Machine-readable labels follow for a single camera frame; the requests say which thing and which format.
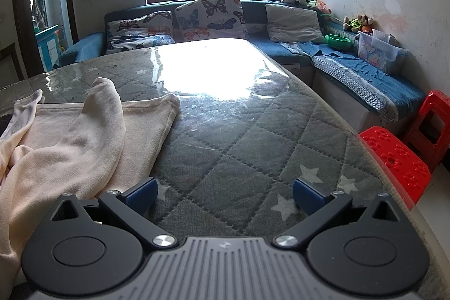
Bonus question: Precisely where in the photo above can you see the red perforated plastic stool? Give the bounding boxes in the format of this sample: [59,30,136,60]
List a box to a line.
[359,126,432,206]

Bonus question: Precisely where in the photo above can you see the light blue cabinet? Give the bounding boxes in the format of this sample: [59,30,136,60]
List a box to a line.
[35,25,60,72]

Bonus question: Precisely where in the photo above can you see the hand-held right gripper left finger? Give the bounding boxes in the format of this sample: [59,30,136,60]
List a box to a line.
[50,177,178,249]

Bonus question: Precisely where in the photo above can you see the hanging clothes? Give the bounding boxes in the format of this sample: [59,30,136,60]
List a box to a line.
[31,0,44,30]

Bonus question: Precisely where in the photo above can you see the large butterfly print pillow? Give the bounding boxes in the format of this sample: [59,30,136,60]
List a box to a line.
[175,0,248,42]

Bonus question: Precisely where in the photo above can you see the blue sofa cover cloth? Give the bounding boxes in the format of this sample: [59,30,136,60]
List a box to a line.
[281,40,428,127]

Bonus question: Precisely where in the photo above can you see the cream long-sleeved top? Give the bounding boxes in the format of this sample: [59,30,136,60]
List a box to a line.
[0,77,181,288]

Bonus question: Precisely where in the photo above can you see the brown door frame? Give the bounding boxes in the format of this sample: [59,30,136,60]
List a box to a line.
[12,0,80,76]

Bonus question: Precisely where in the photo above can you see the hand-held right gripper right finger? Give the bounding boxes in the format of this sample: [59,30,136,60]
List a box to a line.
[273,177,401,249]

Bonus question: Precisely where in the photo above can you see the green and pink plush toy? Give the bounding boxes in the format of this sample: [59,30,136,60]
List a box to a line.
[307,0,333,15]

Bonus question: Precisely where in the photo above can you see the brown plush toy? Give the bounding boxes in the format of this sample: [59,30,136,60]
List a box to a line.
[359,15,375,32]

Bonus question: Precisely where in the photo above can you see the green plastic bowl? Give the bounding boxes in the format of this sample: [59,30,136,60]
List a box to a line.
[324,34,353,49]

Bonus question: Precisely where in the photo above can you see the dark wooden chair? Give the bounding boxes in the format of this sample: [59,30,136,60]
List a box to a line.
[0,42,20,86]

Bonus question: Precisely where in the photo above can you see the tall red plastic stool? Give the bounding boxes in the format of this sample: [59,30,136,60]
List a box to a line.
[402,90,450,174]

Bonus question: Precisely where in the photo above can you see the grey pillow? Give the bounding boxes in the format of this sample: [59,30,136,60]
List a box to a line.
[265,4,326,44]

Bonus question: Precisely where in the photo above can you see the clear plastic storage box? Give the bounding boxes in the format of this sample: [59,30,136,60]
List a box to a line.
[357,29,408,74]

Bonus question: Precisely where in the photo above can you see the blue corner sofa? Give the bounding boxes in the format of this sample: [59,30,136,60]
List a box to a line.
[53,0,428,128]

